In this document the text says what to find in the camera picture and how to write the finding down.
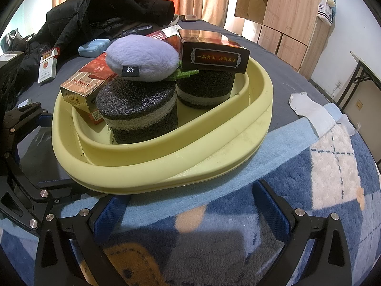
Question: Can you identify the white blue striped bag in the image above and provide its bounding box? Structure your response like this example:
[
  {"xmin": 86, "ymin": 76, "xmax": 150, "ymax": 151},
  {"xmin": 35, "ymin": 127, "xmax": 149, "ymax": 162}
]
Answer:
[{"xmin": 317, "ymin": 0, "xmax": 337, "ymax": 26}]

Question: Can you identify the white red cigarette pack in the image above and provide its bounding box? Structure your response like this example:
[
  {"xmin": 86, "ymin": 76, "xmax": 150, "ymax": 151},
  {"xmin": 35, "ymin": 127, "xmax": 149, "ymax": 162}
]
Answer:
[{"xmin": 38, "ymin": 48, "xmax": 61, "ymax": 84}]

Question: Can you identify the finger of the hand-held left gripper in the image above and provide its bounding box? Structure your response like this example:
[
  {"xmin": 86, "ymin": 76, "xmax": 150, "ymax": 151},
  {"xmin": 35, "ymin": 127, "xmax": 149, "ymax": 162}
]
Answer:
[
  {"xmin": 3, "ymin": 102, "xmax": 50, "ymax": 143},
  {"xmin": 0, "ymin": 152, "xmax": 75, "ymax": 233}
]

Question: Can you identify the blue white checked blanket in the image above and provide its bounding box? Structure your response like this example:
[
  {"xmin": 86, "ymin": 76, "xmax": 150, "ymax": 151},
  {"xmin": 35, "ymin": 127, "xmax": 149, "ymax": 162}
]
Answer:
[{"xmin": 0, "ymin": 103, "xmax": 381, "ymax": 286}]

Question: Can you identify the yellow plastic basin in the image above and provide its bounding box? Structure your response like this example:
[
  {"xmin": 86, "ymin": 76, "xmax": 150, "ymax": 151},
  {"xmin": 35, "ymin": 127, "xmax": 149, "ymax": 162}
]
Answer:
[{"xmin": 51, "ymin": 55, "xmax": 274, "ymax": 195}]

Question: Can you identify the green plush leaf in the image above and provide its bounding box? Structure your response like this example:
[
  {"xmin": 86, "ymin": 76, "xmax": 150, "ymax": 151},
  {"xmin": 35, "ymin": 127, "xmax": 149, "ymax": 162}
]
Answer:
[{"xmin": 170, "ymin": 69, "xmax": 199, "ymax": 81}]

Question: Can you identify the dark glossy carton box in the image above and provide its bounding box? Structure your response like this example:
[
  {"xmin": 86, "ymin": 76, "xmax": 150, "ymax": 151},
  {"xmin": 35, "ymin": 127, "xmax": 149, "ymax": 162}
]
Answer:
[{"xmin": 177, "ymin": 29, "xmax": 251, "ymax": 74}]

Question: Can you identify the large black grey foam cylinder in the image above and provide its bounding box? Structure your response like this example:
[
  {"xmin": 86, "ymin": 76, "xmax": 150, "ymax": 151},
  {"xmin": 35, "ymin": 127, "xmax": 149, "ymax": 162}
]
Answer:
[{"xmin": 96, "ymin": 76, "xmax": 178, "ymax": 145}]

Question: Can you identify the light blue case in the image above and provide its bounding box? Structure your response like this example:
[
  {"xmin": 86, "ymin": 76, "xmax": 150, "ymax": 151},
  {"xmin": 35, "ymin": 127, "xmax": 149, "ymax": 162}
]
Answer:
[{"xmin": 78, "ymin": 39, "xmax": 110, "ymax": 57}]

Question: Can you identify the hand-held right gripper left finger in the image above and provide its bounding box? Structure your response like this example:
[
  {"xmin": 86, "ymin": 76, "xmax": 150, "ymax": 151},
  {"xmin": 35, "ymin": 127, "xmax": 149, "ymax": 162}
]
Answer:
[{"xmin": 35, "ymin": 195, "xmax": 130, "ymax": 286}]

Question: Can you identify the white cloth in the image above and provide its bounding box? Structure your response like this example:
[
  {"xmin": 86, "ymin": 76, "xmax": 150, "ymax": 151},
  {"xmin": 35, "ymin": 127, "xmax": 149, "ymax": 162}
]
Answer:
[{"xmin": 288, "ymin": 93, "xmax": 359, "ymax": 138}]

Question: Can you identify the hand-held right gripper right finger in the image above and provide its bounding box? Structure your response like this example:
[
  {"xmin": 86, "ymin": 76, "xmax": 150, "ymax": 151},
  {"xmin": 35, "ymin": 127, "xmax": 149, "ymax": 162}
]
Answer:
[{"xmin": 252, "ymin": 179, "xmax": 352, "ymax": 286}]

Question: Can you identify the small black grey foam cylinder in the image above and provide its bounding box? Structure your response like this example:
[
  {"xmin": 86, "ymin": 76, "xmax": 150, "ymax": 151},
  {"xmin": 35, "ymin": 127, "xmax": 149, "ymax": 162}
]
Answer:
[{"xmin": 175, "ymin": 71, "xmax": 236, "ymax": 110}]

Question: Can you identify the dark shiny bag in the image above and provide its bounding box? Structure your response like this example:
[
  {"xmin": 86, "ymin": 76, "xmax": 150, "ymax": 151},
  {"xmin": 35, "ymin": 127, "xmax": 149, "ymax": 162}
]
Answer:
[{"xmin": 0, "ymin": 29, "xmax": 30, "ymax": 52}]

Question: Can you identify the beige curtain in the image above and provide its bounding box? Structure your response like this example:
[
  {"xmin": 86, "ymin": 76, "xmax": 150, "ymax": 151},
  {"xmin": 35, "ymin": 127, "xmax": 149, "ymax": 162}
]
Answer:
[{"xmin": 52, "ymin": 0, "xmax": 236, "ymax": 32}]

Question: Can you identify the black jacket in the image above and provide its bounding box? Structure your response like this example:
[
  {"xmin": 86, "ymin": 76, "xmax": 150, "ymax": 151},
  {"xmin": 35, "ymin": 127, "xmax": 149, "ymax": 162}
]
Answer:
[{"xmin": 18, "ymin": 0, "xmax": 176, "ymax": 76}]

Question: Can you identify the wooden wardrobe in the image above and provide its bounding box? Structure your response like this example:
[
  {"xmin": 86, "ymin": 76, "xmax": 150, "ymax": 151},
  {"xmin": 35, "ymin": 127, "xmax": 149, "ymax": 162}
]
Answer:
[{"xmin": 234, "ymin": 0, "xmax": 338, "ymax": 72}]

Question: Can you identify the purple plush toy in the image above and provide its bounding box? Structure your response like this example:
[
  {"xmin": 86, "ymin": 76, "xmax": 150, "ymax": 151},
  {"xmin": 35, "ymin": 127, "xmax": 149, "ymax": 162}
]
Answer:
[{"xmin": 105, "ymin": 36, "xmax": 180, "ymax": 83}]

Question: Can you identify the red carton box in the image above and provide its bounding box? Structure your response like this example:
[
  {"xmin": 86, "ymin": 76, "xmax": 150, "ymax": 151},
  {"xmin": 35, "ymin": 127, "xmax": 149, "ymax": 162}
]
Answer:
[{"xmin": 60, "ymin": 27, "xmax": 180, "ymax": 125}]

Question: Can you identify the black folding table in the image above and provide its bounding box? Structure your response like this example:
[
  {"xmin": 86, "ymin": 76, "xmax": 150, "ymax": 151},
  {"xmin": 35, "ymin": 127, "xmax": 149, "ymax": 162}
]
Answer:
[{"xmin": 336, "ymin": 51, "xmax": 381, "ymax": 117}]

